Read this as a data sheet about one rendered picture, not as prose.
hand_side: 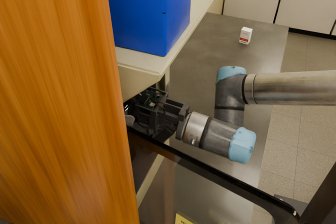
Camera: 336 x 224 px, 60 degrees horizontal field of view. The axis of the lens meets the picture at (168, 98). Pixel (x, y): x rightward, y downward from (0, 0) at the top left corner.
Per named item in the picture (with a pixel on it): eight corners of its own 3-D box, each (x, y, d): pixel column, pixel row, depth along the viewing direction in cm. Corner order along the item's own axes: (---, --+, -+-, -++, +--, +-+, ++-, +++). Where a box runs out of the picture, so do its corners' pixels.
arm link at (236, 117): (243, 112, 80) (245, 109, 69) (241, 153, 79) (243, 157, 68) (214, 110, 81) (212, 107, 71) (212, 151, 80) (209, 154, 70)
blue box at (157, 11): (98, 43, 40) (86, -24, 34) (132, 13, 47) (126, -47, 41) (165, 58, 38) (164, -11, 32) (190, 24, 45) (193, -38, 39)
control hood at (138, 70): (92, 109, 45) (79, 55, 38) (170, 19, 67) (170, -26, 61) (161, 130, 42) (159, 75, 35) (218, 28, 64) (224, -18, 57)
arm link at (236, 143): (245, 163, 68) (247, 168, 59) (200, 147, 70) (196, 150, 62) (256, 131, 68) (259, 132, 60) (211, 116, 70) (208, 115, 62)
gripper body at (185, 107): (145, 84, 69) (194, 99, 66) (145, 109, 75) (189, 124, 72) (130, 104, 64) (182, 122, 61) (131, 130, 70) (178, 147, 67)
